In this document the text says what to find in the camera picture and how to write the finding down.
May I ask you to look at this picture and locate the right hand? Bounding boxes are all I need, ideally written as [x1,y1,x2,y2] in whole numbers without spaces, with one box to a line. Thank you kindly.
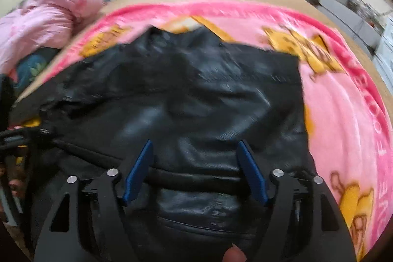
[222,244,247,262]

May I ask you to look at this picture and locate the black leather jacket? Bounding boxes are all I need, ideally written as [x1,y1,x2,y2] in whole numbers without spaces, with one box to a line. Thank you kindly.
[11,27,316,261]

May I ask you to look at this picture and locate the blue floral pillow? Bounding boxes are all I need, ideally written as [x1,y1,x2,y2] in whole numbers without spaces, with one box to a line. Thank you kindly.
[10,47,60,97]

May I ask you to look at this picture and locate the pink quilt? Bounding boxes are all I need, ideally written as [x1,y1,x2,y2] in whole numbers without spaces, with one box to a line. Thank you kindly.
[1,0,104,74]

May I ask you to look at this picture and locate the left hand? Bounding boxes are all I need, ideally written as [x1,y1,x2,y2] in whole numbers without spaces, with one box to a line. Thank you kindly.
[0,166,27,220]

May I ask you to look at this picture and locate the pink cartoon blanket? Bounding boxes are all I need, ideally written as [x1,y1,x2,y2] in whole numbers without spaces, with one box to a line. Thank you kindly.
[23,0,392,261]

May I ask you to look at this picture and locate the white desk with clutter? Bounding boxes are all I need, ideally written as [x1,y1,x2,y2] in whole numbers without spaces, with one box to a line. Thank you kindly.
[308,0,381,57]

